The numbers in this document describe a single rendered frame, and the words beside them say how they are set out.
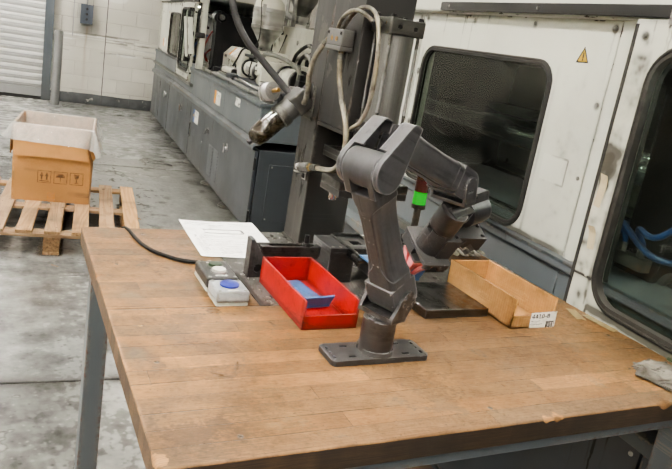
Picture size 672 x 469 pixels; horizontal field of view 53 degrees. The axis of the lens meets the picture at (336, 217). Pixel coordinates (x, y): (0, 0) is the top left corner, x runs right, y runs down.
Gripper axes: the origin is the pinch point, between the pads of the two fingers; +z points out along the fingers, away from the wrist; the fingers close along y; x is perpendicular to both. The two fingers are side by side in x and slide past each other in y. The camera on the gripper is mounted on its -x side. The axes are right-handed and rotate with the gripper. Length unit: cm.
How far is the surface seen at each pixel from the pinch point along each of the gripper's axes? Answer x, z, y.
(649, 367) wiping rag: -40, -10, -31
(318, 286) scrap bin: 11.8, 15.5, 8.3
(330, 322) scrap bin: 17.9, 6.4, -7.3
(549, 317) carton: -35.1, 1.5, -10.7
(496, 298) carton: -24.5, 3.4, -4.0
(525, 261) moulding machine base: -63, 21, 22
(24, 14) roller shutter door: 20, 476, 816
